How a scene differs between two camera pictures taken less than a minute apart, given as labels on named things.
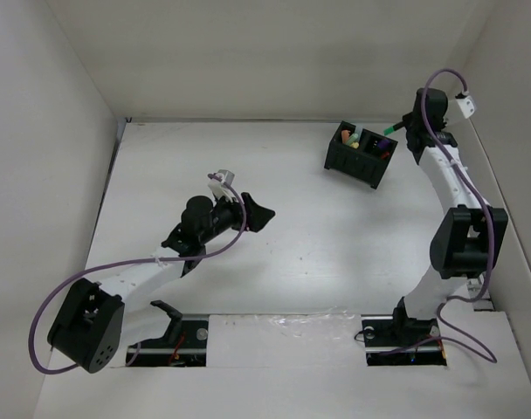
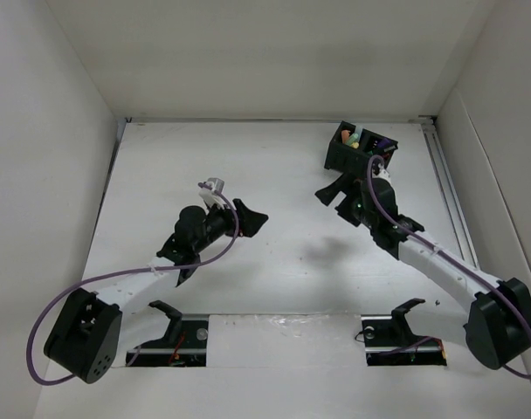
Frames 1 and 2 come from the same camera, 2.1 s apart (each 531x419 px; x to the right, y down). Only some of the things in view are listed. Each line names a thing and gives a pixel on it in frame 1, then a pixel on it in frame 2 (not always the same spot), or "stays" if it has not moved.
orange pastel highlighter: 345,134 stays
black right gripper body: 408,120 to 352,209
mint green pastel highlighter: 352,139 stays
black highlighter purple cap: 382,143 stays
